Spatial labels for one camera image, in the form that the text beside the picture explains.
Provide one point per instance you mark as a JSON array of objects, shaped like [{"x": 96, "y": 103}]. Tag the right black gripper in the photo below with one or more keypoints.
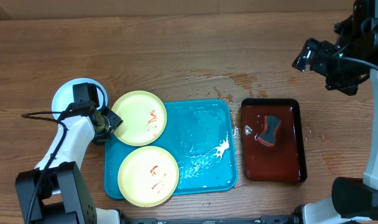
[{"x": 315, "y": 58}]

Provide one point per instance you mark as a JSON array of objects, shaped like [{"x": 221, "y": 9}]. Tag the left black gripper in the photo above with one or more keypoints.
[{"x": 115, "y": 121}]

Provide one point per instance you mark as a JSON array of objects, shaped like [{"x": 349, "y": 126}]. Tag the yellow plate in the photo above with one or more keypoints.
[
  {"x": 148, "y": 176},
  {"x": 144, "y": 118}
]

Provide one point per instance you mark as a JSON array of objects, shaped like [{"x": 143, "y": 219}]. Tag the light blue plate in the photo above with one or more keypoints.
[{"x": 64, "y": 97}]

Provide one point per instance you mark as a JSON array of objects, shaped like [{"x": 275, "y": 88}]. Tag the orange sponge with dark scourer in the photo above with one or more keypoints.
[{"x": 269, "y": 133}]

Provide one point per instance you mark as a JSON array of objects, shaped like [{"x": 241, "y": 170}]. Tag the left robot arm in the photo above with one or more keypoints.
[{"x": 55, "y": 190}]

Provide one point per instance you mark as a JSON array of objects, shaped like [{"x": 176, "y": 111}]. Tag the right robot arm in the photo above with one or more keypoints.
[{"x": 352, "y": 60}]

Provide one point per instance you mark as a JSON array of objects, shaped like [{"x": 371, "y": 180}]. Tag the blue plastic tray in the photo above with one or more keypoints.
[{"x": 198, "y": 135}]

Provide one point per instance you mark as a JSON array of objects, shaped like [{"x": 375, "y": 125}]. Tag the dark red rectangular tray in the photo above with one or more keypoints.
[{"x": 283, "y": 162}]

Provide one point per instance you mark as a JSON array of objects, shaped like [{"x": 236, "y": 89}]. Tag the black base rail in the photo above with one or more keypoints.
[{"x": 266, "y": 219}]

